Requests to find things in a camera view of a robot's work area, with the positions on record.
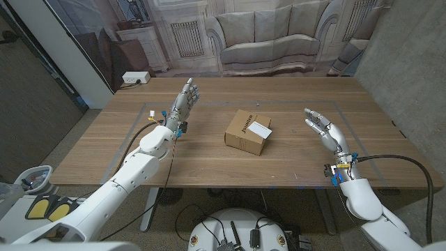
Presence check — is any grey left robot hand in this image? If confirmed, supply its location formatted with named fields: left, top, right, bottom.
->
left=163, top=77, right=200, bottom=132

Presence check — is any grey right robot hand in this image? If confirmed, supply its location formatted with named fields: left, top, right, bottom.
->
left=303, top=107, right=353, bottom=158

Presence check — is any white card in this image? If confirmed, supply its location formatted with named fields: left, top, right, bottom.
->
left=247, top=121, right=273, bottom=140

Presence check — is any brown cardboard packing box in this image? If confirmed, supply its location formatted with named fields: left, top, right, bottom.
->
left=224, top=109, right=272, bottom=157

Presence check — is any white power strip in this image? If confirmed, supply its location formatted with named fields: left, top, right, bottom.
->
left=121, top=70, right=151, bottom=84

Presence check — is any grey table leg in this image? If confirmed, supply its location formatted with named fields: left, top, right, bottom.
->
left=315, top=188, right=337, bottom=236
left=139, top=187, right=160, bottom=233

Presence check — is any black round floor fan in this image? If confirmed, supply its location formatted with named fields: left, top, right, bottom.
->
left=155, top=187, right=184, bottom=206

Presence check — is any printed living room backdrop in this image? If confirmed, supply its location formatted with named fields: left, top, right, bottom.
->
left=45, top=0, right=394, bottom=93

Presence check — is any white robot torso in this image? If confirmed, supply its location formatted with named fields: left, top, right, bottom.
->
left=187, top=208, right=289, bottom=251

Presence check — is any black power adapter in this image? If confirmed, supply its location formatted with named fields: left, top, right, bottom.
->
left=249, top=228, right=261, bottom=249

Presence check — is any black antenna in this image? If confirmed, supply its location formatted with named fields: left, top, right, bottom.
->
left=229, top=220, right=243, bottom=250

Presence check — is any white grey controller device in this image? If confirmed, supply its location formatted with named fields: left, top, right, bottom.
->
left=13, top=165, right=55, bottom=195

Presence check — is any yellow foot pedal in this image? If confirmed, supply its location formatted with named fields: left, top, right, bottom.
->
left=24, top=195, right=53, bottom=220
left=47, top=200, right=79, bottom=223

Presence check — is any clear plastic bin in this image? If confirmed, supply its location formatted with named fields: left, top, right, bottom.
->
left=0, top=182, right=25, bottom=219

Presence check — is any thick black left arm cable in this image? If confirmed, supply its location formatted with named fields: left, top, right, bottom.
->
left=114, top=120, right=164, bottom=172

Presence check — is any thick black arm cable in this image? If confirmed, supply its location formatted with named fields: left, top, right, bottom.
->
left=114, top=120, right=164, bottom=172
left=355, top=154, right=435, bottom=245

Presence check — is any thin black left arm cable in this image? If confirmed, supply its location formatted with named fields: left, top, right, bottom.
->
left=99, top=137, right=177, bottom=242

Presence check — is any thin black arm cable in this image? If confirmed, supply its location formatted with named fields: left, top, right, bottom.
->
left=336, top=184, right=380, bottom=251
left=99, top=137, right=177, bottom=242

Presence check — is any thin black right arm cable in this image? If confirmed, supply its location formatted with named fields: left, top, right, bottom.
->
left=336, top=184, right=380, bottom=251

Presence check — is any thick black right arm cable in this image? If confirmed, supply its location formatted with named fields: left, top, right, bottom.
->
left=355, top=154, right=435, bottom=245

